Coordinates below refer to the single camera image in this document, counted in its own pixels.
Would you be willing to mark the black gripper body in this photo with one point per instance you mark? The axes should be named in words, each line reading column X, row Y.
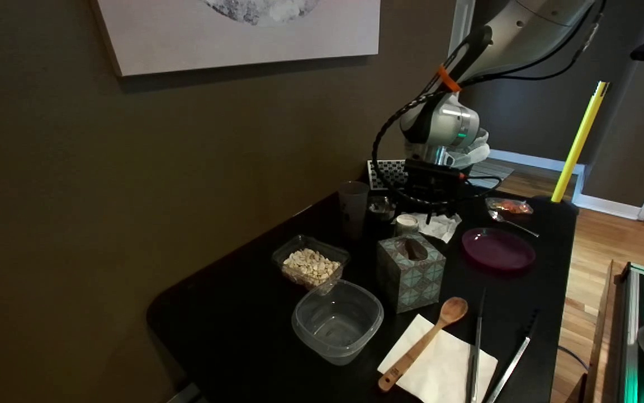
column 437, row 181

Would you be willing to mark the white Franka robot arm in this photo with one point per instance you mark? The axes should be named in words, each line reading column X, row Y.
column 531, row 31

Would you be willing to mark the small metal cup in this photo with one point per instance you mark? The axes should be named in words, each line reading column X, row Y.
column 383, row 217

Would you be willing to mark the crumpled white tissue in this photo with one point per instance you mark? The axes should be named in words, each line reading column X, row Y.
column 445, row 229

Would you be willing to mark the black white checkerboard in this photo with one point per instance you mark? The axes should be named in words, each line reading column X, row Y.
column 388, row 175

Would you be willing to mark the clear plastic wrapper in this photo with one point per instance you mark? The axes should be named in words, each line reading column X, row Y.
column 511, row 205

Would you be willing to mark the purple round plate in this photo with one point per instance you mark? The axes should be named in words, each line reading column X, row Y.
column 498, row 249

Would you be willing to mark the metal spoon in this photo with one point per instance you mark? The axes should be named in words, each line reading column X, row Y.
column 512, row 225

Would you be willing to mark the grey patterned tissue box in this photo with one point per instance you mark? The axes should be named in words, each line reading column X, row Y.
column 411, row 276

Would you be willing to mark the dark glass tumbler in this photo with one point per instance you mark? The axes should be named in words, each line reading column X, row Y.
column 353, row 210

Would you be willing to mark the wooden spoon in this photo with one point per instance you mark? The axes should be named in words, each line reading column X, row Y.
column 452, row 310

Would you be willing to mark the clear container with oats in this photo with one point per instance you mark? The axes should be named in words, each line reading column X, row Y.
column 310, row 265

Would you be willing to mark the empty clear plastic container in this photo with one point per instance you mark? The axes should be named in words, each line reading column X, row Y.
column 335, row 325

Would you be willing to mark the yellow stick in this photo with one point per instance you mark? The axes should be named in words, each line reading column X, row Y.
column 579, row 142

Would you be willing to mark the black thin utensil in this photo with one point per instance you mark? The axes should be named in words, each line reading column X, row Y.
column 475, row 360

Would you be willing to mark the white paper napkin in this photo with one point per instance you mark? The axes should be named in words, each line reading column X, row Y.
column 448, row 370

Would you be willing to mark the silver thin utensil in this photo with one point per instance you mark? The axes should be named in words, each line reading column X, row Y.
column 512, row 365

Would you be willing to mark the framed white wall picture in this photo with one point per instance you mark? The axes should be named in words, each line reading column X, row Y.
column 239, row 36

